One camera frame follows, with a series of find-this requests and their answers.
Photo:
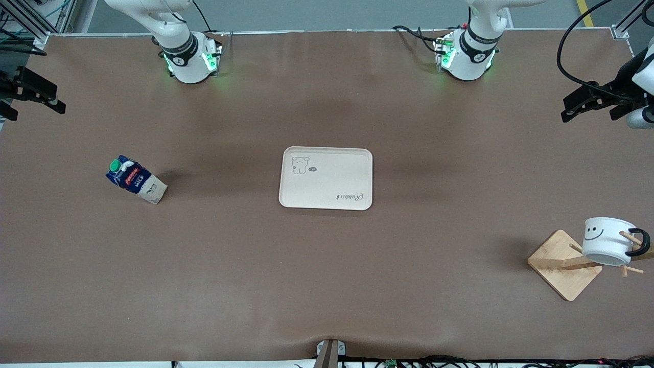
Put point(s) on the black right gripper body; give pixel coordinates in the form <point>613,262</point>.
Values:
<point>6,88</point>

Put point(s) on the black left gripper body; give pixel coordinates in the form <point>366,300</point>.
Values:
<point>622,79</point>

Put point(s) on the blue milk carton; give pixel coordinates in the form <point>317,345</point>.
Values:
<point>138,181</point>

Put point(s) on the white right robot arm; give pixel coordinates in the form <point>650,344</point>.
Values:
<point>184,56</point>

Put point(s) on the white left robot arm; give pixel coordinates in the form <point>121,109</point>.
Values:
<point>470,56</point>

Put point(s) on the wooden cup rack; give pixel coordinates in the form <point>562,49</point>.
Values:
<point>562,271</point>

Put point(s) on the cream rabbit print tray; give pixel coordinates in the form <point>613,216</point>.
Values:
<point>327,179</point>

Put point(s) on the aluminium frame post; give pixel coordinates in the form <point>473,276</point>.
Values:
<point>626,25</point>
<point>30,25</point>

